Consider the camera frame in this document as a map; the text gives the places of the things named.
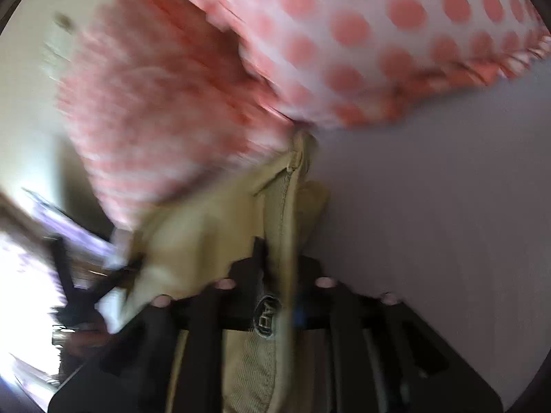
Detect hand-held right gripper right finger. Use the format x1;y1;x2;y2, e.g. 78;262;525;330
292;256;505;413

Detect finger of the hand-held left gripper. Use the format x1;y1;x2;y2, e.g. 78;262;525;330
82;260;145;308
52;237;79;308

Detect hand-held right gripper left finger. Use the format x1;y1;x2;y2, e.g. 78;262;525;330
48;236;268;413

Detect khaki pants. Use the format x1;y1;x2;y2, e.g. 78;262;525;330
115;131;333;413

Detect pink white patterned blanket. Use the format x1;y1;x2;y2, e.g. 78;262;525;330
54;2;298;235

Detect pink polka dot pillow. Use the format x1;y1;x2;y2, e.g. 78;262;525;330
129;0;551;132

